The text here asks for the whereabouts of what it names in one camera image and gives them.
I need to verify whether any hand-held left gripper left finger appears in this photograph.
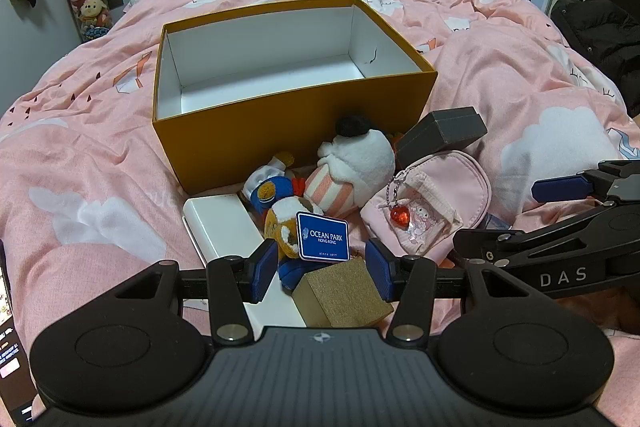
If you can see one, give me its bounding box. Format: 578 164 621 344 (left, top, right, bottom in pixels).
111 238 279 348

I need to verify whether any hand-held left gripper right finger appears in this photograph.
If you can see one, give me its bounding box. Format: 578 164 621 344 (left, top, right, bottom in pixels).
365 238 534 344

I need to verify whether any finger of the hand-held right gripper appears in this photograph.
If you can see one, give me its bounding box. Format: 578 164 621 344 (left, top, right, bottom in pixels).
531 159 640 208
452 202 619 266

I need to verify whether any gold glitter box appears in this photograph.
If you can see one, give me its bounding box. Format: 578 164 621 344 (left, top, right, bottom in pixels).
292 257 396 329

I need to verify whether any red heart keychain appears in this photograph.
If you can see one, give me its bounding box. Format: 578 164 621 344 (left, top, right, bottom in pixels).
388 171 417 229

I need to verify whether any pink zip pouch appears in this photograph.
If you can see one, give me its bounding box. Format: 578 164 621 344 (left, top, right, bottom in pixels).
360 151 492 258

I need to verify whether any dark grey box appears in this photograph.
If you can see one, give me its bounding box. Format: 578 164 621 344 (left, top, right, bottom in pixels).
396 106 489 171

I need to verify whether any orange cardboard box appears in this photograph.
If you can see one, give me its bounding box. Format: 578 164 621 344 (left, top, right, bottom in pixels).
151 0 439 196

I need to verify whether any orange plush with blue tag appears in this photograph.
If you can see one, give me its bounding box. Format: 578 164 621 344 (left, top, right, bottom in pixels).
264 198 352 293

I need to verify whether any white rectangular box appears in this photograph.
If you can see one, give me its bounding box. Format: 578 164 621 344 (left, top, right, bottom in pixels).
182 194 307 329

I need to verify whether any blue duck plush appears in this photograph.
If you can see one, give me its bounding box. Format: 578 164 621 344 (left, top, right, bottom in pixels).
242 151 307 219

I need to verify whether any white plush with striped body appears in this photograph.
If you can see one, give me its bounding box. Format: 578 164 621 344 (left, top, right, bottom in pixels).
304 116 397 219

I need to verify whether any black jacket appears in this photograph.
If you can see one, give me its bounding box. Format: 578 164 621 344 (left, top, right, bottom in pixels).
549 0 640 118

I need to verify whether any pink cloud print blanket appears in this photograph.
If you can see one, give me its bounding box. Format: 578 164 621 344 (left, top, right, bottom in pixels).
0 0 640 358

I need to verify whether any smartphone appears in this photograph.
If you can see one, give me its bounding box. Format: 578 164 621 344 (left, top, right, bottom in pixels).
0 239 37 426

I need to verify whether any white drawstring cartoon bag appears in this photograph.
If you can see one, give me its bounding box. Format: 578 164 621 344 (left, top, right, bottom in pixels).
395 172 464 254

